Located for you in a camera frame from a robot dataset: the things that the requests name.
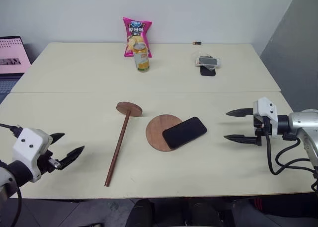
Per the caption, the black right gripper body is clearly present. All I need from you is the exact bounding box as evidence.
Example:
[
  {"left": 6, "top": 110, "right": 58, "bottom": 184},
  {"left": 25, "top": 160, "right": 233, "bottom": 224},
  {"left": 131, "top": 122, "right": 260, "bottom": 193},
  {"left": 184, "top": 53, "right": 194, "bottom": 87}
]
[{"left": 253, "top": 115, "right": 272, "bottom": 147}]

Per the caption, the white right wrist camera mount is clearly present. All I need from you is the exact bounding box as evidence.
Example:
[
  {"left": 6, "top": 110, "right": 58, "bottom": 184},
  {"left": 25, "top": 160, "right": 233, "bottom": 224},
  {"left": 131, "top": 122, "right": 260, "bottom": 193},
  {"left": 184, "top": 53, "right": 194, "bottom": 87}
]
[{"left": 252, "top": 97, "right": 279, "bottom": 139}]

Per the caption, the round wooden base disc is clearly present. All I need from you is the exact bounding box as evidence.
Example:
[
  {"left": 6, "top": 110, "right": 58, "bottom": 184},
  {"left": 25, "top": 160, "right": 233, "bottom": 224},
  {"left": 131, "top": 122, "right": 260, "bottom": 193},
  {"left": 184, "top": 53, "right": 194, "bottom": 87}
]
[{"left": 146, "top": 114, "right": 186, "bottom": 152}]

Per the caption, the open laptop with pink screen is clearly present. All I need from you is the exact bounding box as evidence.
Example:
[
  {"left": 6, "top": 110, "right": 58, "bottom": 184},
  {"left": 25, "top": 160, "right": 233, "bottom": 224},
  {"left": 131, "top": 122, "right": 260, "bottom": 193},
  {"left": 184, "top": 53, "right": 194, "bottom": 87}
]
[{"left": 0, "top": 36, "right": 32, "bottom": 105}]

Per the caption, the dark rounded shape under table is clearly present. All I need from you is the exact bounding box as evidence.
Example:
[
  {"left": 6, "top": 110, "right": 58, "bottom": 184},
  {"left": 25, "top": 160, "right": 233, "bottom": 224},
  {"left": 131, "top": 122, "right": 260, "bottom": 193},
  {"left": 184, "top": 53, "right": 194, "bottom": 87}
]
[{"left": 126, "top": 199, "right": 153, "bottom": 227}]

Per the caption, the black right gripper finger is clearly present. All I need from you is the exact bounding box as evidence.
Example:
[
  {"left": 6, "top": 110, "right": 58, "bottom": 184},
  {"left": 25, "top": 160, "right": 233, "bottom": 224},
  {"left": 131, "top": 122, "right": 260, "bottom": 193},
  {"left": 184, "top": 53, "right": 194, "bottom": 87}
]
[
  {"left": 223, "top": 134, "right": 259, "bottom": 146},
  {"left": 226, "top": 108, "right": 254, "bottom": 117}
]

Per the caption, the pink chips bag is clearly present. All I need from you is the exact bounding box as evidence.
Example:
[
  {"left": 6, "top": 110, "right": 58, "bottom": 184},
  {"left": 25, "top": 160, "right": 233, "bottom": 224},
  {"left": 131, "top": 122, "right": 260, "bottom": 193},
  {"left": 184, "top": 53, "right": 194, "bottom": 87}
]
[{"left": 122, "top": 16, "right": 153, "bottom": 59}]

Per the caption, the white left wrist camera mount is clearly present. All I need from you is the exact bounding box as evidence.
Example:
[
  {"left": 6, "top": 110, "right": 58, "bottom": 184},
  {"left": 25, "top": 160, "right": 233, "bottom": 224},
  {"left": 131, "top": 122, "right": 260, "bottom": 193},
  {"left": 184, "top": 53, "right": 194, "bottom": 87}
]
[{"left": 11, "top": 128, "right": 53, "bottom": 183}]

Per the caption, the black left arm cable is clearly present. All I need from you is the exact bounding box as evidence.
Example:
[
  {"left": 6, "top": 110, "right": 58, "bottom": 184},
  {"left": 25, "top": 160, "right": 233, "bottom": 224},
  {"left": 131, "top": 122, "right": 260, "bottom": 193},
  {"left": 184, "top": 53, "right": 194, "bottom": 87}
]
[{"left": 0, "top": 123, "right": 22, "bottom": 227}]

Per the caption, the black smartphone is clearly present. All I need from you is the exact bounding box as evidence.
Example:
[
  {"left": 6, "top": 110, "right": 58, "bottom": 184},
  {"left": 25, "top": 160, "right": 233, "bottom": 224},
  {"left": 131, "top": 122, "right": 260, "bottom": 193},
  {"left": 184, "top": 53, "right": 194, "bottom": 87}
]
[{"left": 162, "top": 116, "right": 208, "bottom": 150}]

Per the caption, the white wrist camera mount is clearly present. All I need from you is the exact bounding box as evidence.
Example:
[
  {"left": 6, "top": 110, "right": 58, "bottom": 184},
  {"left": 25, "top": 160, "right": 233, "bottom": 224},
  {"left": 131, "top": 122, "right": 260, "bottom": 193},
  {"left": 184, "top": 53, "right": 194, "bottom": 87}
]
[
  {"left": 11, "top": 128, "right": 53, "bottom": 183},
  {"left": 252, "top": 97, "right": 279, "bottom": 139}
]

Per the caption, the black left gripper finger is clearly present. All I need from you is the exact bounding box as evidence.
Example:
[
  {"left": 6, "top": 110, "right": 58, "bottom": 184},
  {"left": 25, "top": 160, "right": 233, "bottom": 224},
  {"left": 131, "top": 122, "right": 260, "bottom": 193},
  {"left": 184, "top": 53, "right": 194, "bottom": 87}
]
[
  {"left": 58, "top": 145, "right": 85, "bottom": 171},
  {"left": 48, "top": 133, "right": 66, "bottom": 143}
]

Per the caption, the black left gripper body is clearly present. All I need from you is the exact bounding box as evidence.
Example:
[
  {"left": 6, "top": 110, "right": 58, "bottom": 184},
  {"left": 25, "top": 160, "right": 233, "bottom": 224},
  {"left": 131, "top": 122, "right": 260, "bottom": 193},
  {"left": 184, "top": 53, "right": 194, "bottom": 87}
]
[{"left": 37, "top": 149, "right": 62, "bottom": 175}]

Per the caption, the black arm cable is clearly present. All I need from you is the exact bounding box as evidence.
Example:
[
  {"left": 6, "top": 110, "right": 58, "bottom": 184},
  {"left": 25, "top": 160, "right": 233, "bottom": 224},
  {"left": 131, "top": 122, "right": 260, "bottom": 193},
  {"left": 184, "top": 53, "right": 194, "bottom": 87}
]
[
  {"left": 0, "top": 123, "right": 22, "bottom": 227},
  {"left": 264, "top": 131, "right": 318, "bottom": 193}
]

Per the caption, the small black phone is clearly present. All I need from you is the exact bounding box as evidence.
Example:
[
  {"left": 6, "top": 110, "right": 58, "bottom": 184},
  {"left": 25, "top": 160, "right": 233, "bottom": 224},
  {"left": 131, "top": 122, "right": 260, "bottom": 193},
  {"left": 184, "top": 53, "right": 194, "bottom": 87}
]
[{"left": 200, "top": 66, "right": 216, "bottom": 77}]

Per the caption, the wooden stick with disc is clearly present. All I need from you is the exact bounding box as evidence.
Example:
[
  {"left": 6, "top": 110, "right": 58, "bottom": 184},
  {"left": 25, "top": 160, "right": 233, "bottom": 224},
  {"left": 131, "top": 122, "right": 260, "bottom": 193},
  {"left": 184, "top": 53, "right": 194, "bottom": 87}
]
[{"left": 104, "top": 101, "right": 143, "bottom": 187}]

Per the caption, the yellow green drink can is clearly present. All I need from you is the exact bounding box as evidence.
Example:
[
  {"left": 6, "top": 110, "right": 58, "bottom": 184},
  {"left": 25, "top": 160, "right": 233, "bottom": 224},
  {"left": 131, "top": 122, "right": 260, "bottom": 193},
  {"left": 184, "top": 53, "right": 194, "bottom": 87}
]
[{"left": 134, "top": 43, "right": 150, "bottom": 73}]

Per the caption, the white phone in clear wrap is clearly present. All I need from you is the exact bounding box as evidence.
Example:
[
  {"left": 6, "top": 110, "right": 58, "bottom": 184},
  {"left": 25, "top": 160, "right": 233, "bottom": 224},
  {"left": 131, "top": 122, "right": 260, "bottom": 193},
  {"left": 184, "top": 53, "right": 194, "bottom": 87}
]
[{"left": 191, "top": 52, "right": 222, "bottom": 72}]

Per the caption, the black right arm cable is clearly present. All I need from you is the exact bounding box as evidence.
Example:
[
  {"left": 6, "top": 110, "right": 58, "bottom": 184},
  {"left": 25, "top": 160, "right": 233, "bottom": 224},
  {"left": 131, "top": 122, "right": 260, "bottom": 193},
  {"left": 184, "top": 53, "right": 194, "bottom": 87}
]
[{"left": 264, "top": 131, "right": 318, "bottom": 193}]

